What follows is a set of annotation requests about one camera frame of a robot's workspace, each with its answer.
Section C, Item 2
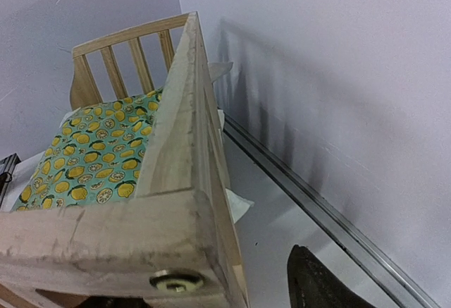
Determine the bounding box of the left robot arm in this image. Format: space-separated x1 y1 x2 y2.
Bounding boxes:
0 153 20 209

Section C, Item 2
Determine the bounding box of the lemon print bed cushion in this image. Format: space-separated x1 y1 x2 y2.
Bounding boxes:
1 88 163 211

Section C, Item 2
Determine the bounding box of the wooden pet bed frame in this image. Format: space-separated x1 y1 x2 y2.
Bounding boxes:
1 12 249 307

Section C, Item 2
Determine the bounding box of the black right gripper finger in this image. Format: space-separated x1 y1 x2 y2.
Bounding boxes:
287 245 373 308

